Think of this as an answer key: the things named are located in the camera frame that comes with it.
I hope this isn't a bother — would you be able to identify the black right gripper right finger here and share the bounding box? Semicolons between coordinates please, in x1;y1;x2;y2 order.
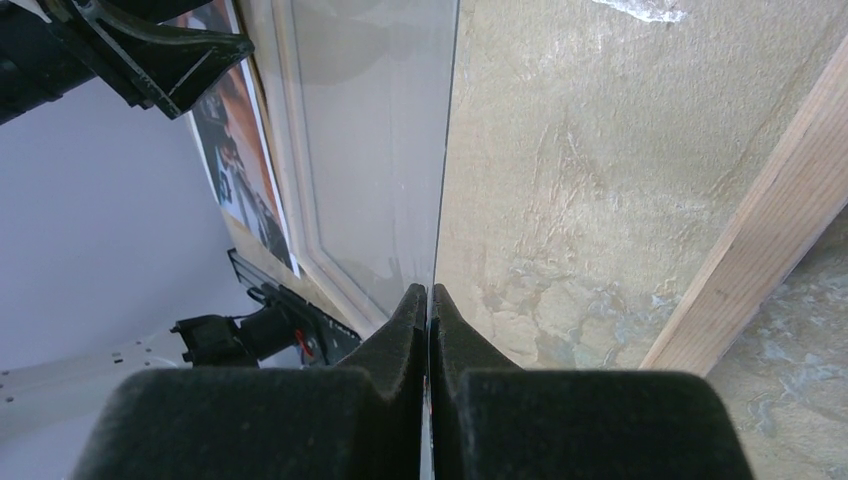
429;285;753;479

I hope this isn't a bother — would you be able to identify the clear acrylic frame sheet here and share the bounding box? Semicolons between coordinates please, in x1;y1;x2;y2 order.
286;1;459;479

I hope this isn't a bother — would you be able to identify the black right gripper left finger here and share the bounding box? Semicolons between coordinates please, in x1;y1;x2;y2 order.
72;284;428;479

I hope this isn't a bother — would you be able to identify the brown cardboard backing board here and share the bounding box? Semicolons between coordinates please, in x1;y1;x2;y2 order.
222;56;313;295

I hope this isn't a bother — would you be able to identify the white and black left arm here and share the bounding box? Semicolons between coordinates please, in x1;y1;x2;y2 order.
1;80;251;449

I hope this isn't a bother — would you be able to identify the glossy printed photo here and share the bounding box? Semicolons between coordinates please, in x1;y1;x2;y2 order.
165;0;302;280

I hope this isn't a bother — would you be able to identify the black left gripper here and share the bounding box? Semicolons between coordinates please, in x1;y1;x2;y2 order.
1;0;254;123

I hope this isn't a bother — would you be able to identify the wooden picture frame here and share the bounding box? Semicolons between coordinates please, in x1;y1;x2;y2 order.
241;1;847;374

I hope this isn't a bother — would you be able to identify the black and aluminium base rail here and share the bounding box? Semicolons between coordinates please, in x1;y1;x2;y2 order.
227;248;362;369

